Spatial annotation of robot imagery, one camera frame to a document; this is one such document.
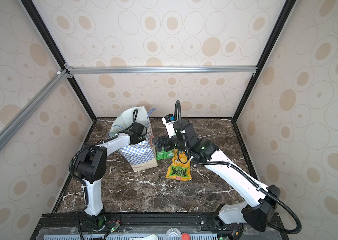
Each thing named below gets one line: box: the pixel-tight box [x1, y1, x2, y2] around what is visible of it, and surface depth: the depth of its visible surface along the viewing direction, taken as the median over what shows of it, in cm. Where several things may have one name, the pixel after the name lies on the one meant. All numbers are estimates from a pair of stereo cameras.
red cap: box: [181, 232, 191, 240], surface depth 69 cm
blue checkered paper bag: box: [109, 106, 159, 172], surface depth 83 cm
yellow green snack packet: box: [165, 148, 192, 182], surface depth 90 cm
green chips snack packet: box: [156, 146, 175, 160], surface depth 97 cm
